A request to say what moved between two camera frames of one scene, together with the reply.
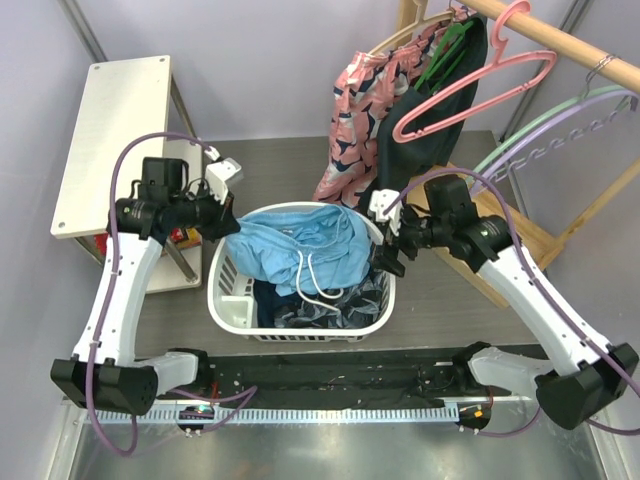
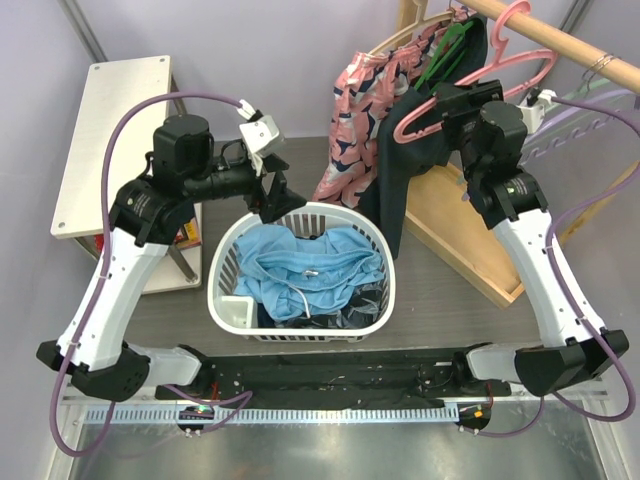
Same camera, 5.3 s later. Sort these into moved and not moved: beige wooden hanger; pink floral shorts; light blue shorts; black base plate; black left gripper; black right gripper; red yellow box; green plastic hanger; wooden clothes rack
Moved: black right gripper; black left gripper; light blue shorts
Not moved: pink floral shorts; wooden clothes rack; beige wooden hanger; red yellow box; black base plate; green plastic hanger
